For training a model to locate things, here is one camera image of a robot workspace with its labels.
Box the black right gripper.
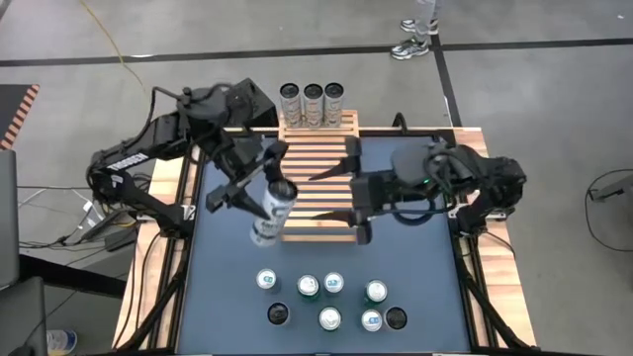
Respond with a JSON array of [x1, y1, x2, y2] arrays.
[[308, 135, 398, 247]]

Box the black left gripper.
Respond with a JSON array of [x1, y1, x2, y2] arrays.
[[205, 134, 291, 223]]

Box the white Celsius can black lid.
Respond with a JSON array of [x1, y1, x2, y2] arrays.
[[302, 82, 325, 130], [266, 301, 292, 327], [323, 81, 346, 129], [279, 82, 303, 130], [248, 178, 300, 248], [383, 306, 409, 331]]

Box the wooden slatted shelf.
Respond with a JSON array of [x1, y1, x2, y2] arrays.
[[272, 108, 366, 243]]

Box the black computer case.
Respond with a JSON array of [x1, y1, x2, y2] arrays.
[[217, 77, 279, 131]]

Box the silver blue Red Bull can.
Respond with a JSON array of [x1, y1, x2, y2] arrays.
[[322, 271, 345, 296], [360, 309, 384, 333], [255, 268, 279, 293]]

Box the green Sprite can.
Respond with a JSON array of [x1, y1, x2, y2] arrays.
[[296, 274, 320, 299], [317, 306, 343, 332], [364, 279, 390, 306]]

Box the person's grey sneaker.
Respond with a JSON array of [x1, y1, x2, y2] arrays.
[[389, 38, 431, 62], [399, 18, 440, 37]]

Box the person's leg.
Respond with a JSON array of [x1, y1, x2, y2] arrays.
[[413, 0, 442, 44]]

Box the black floor bar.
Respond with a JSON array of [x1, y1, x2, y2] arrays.
[[18, 252, 129, 300]]

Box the black mat orange striped edge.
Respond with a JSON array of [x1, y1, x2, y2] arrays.
[[0, 83, 41, 152]]

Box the white blue yellow container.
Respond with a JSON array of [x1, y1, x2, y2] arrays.
[[46, 328, 79, 356]]

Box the grey panel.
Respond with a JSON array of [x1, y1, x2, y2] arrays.
[[0, 147, 20, 291]]

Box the grey floor stand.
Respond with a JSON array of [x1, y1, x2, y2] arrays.
[[588, 173, 633, 204]]

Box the black metal rig frame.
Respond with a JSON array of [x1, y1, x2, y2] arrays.
[[113, 126, 540, 356]]

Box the yellow floor cable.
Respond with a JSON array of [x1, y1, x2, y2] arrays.
[[77, 0, 148, 93]]

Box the black looped floor cable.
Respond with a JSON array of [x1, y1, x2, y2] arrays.
[[584, 167, 633, 253]]

